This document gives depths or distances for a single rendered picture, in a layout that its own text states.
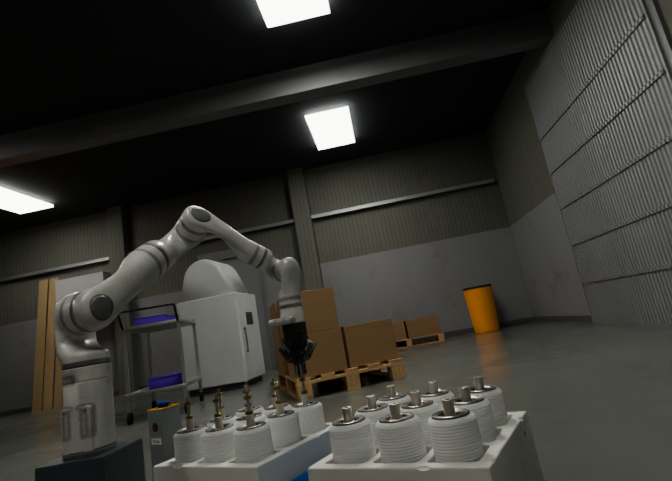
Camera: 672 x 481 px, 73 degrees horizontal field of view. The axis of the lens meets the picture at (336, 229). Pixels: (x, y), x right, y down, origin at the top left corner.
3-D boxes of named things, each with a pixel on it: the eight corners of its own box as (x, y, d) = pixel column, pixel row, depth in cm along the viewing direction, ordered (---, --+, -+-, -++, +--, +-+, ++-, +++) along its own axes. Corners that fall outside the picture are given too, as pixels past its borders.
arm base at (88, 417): (99, 455, 87) (93, 364, 91) (54, 462, 88) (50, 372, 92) (126, 442, 96) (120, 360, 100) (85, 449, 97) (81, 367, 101)
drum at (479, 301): (498, 328, 723) (488, 284, 738) (505, 329, 680) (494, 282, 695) (470, 333, 727) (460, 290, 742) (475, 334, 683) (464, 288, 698)
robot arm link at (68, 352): (47, 295, 97) (50, 378, 93) (76, 286, 93) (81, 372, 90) (87, 295, 105) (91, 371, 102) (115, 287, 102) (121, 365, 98)
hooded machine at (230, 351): (268, 378, 569) (251, 258, 601) (250, 387, 501) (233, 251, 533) (208, 389, 575) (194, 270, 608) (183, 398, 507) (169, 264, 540)
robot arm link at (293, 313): (267, 328, 137) (264, 307, 138) (288, 325, 147) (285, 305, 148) (292, 323, 133) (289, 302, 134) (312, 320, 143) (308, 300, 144)
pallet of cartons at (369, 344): (370, 368, 464) (356, 293, 480) (409, 378, 338) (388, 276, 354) (279, 387, 447) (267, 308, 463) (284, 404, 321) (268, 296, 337)
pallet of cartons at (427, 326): (375, 353, 675) (370, 327, 683) (377, 349, 745) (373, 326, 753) (446, 340, 665) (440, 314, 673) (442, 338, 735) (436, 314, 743)
